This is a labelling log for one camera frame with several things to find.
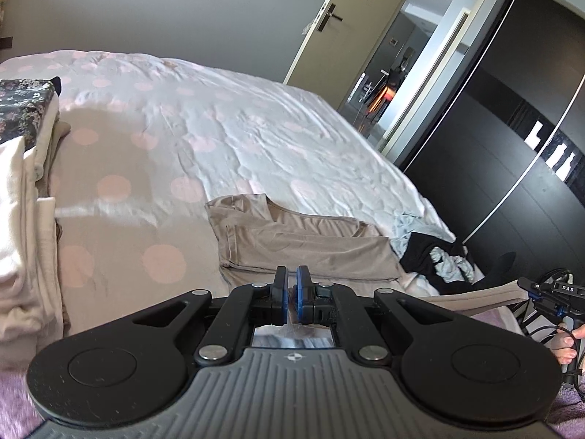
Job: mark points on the purple fluffy blanket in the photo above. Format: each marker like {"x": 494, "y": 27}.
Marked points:
{"x": 18, "y": 402}

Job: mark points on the black sliding wardrobe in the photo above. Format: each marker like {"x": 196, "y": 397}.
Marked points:
{"x": 480, "y": 137}

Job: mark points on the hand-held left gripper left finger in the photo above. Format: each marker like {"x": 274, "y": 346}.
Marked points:
{"x": 279, "y": 297}

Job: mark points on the cream folded cloth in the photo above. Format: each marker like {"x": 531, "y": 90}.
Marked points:
{"x": 48, "y": 137}

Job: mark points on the white door frame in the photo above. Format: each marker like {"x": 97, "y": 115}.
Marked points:
{"x": 445, "y": 41}

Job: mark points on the white folded cloth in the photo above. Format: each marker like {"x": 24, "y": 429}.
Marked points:
{"x": 18, "y": 238}

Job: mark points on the cream door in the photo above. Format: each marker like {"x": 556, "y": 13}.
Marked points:
{"x": 347, "y": 32}

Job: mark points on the black wall socket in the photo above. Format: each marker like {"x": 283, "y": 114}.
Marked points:
{"x": 4, "y": 42}

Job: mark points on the bed with pink-dotted sheet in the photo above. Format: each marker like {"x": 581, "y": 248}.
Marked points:
{"x": 228, "y": 123}

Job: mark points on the person's right hand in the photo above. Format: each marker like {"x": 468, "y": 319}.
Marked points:
{"x": 569, "y": 343}

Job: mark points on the beige long-sleeve shirt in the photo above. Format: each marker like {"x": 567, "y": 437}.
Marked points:
{"x": 297, "y": 247}

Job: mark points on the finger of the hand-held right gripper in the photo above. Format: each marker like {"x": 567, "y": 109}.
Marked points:
{"x": 525, "y": 283}

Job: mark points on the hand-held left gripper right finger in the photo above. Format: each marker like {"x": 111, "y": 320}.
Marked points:
{"x": 304, "y": 297}

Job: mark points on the black garment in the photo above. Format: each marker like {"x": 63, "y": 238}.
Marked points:
{"x": 418, "y": 256}

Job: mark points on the dark floral folded cloth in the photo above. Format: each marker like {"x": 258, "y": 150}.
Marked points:
{"x": 23, "y": 109}

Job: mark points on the beige pants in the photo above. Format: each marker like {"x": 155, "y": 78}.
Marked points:
{"x": 493, "y": 299}

